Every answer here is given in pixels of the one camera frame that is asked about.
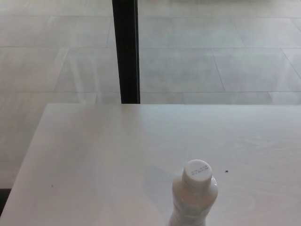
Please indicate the white bottle cap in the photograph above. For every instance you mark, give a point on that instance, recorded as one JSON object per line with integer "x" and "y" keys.
{"x": 197, "y": 173}

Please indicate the white plastic bottle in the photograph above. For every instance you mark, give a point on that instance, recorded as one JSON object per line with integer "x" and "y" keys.
{"x": 195, "y": 202}

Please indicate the black vertical window post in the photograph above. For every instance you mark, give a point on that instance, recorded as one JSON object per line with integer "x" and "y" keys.
{"x": 126, "y": 47}

